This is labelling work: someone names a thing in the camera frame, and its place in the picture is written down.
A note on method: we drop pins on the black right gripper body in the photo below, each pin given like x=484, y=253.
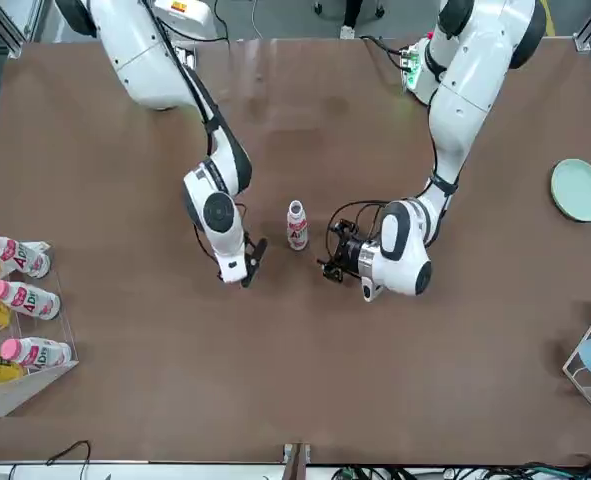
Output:
x=251, y=262

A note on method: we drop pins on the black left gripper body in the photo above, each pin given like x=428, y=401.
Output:
x=349, y=257

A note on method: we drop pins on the white drink bottle red label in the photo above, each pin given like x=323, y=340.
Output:
x=298, y=230

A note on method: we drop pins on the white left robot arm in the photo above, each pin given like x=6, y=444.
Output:
x=465, y=90

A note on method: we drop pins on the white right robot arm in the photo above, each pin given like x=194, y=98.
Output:
x=140, y=60

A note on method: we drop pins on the white drink bottle pink cap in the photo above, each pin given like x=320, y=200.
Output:
x=30, y=300
x=20, y=255
x=40, y=352

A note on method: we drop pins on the clear acrylic bottle shelf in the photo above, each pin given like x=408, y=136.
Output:
x=25, y=395

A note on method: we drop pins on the white side table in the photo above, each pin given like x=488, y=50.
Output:
x=175, y=472

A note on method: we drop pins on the person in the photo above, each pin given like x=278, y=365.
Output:
x=352, y=12

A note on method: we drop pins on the office chair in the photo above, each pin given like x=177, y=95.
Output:
x=319, y=7

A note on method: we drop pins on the pale green plate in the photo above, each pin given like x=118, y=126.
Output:
x=580, y=190

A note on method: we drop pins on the aluminium frame post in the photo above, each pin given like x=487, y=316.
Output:
x=297, y=462

